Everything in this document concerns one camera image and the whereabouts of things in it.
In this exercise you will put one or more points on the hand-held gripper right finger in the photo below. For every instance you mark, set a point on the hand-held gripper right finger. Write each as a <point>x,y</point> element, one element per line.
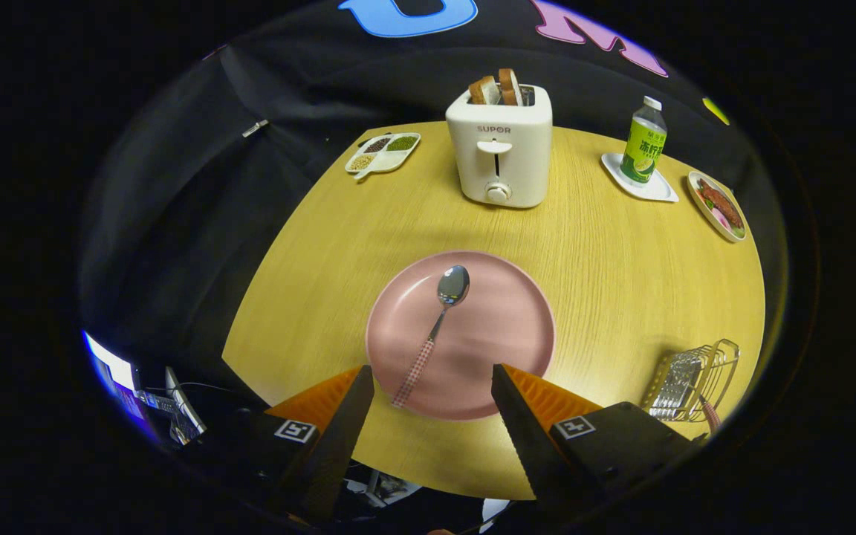
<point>528,438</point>

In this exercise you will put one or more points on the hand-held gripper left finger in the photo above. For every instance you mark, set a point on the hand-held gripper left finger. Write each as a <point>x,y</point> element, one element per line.
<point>339,438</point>

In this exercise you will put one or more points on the pink plate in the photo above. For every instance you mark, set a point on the pink plate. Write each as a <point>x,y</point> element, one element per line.
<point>487,334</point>

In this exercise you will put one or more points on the white toaster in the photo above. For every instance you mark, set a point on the white toaster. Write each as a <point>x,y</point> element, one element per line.
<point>502,163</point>

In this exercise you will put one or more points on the white coaster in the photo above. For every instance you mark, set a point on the white coaster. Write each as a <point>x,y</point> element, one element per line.
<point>660,192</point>

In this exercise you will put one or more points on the white divided condiment dish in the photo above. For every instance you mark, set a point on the white divided condiment dish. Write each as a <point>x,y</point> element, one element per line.
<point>383,154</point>

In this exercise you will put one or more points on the white plate with food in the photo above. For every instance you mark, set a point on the white plate with food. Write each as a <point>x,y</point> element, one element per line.
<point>719,206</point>

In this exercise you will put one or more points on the green label drink bottle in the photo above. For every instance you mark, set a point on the green label drink bottle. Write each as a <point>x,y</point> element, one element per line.
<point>643,148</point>

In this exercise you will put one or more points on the silver cloth clip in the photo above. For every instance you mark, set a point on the silver cloth clip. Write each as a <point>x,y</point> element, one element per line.
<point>255,128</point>

